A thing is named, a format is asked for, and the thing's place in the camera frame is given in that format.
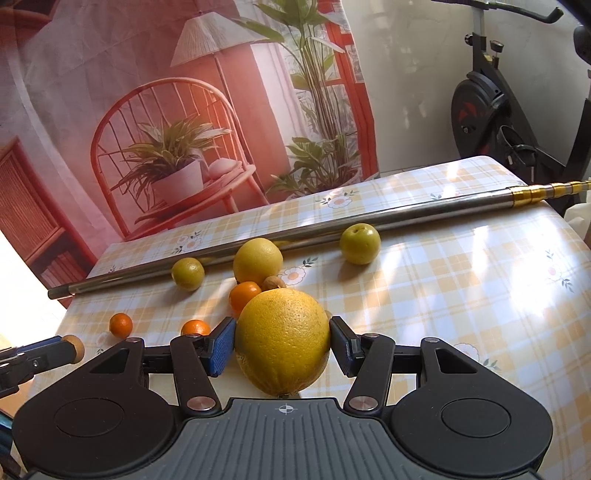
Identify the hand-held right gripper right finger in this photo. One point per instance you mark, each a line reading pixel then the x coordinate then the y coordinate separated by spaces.
pixel 342 347

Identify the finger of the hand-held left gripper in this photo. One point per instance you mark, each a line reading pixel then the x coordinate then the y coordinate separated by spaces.
pixel 51 353

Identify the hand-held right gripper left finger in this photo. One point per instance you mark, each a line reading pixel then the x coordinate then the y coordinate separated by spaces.
pixel 222 347

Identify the large yellow grapefruit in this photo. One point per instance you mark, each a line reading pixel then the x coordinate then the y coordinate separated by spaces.
pixel 281 341

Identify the brown kiwi fruit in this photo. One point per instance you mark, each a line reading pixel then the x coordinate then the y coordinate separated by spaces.
pixel 274 282

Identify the small orange tangerine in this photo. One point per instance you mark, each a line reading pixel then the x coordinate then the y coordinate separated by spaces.
pixel 194 327
pixel 121 324

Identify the yellow-green round fruit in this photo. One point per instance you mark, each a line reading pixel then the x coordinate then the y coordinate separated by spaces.
pixel 360 243
pixel 188 273

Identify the yellow orange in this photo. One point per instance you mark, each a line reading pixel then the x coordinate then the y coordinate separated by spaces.
pixel 256 263

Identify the checked floral tablecloth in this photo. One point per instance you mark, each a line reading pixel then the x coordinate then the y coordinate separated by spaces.
pixel 438 300

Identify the telescopic metal pole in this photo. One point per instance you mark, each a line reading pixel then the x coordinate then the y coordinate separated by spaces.
pixel 300 233

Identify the printed backdrop cloth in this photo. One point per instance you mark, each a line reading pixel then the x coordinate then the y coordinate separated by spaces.
pixel 69 92

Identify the black exercise bike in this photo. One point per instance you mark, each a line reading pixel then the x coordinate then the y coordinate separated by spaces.
pixel 475 106

